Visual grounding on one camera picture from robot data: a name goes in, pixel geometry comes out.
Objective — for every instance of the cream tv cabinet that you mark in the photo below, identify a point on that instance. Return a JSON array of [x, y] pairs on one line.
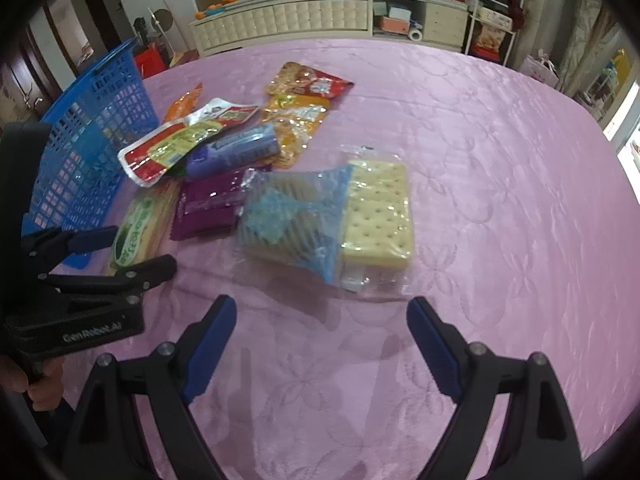
[[300, 15]]

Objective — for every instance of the pink tote bag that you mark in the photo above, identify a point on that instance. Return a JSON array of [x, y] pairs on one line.
[[540, 72]]

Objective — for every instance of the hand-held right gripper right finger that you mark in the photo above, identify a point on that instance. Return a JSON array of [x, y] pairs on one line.
[[432, 355]]

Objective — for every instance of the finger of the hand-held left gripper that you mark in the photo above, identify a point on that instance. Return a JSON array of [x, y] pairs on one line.
[[150, 270], [90, 241]]

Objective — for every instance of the clear blue-print cracker packet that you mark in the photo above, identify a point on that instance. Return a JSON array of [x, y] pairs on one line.
[[370, 210]]

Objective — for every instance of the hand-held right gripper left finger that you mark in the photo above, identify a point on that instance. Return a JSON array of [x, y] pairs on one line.
[[210, 350]]

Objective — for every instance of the purple blue gum bottle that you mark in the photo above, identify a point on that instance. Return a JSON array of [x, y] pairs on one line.
[[235, 150]]

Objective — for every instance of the pink patterned cloth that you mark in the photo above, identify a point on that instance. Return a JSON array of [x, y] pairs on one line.
[[475, 160]]

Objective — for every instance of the red orange snack packet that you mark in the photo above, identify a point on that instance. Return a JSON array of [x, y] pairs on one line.
[[305, 80]]

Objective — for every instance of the purple snack packet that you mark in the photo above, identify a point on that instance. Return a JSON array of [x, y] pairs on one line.
[[205, 205]]

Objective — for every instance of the green yellow cracker packet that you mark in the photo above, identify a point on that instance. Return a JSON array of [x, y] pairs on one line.
[[137, 230]]

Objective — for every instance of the person's left hand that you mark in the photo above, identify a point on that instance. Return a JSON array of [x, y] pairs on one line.
[[47, 387]]

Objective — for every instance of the orange printed gift box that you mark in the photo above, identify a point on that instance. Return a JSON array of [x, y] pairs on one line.
[[492, 37]]

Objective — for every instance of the row of oranges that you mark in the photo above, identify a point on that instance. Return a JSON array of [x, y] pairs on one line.
[[216, 8]]

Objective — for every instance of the blue white box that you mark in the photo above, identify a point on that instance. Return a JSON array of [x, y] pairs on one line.
[[399, 12]]

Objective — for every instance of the patterned curtain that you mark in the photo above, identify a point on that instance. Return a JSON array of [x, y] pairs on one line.
[[585, 35]]

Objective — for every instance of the white paper roll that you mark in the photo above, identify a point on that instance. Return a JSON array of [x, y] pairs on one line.
[[416, 35]]

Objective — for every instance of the yellow orange snack packet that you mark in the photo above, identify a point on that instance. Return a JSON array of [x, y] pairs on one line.
[[297, 125]]

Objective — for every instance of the red white yellow snack packet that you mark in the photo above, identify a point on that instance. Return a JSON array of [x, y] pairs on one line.
[[170, 145]]

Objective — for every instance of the small orange snack packet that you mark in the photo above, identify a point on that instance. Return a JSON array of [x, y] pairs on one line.
[[182, 102]]

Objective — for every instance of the red bag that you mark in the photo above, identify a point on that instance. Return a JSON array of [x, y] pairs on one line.
[[150, 60]]

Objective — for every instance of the blue plastic basket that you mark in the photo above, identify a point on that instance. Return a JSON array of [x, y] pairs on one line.
[[107, 65]]

